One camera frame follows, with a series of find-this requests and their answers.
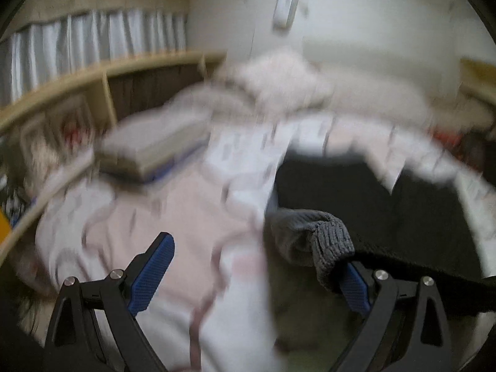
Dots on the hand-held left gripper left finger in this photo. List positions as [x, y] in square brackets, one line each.
[155, 271]

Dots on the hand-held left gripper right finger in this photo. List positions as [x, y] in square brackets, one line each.
[354, 286]

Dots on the dark knit sweater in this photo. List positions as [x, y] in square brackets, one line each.
[348, 193]

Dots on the pale bed sheet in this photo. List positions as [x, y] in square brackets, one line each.
[310, 317]

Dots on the pink printed blanket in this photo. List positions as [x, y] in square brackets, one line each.
[174, 209]

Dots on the grey flat box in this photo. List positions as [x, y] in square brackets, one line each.
[151, 147]

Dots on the orange object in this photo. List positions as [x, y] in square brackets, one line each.
[4, 226]

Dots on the wooden shelf headboard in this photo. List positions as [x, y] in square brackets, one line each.
[77, 75]

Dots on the white fluffy blanket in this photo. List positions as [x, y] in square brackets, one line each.
[279, 77]

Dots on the wooden furniture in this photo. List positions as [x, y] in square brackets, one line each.
[478, 79]

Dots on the white pleated curtain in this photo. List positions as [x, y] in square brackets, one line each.
[77, 38]

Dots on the white wall device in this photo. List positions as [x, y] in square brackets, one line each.
[286, 4]

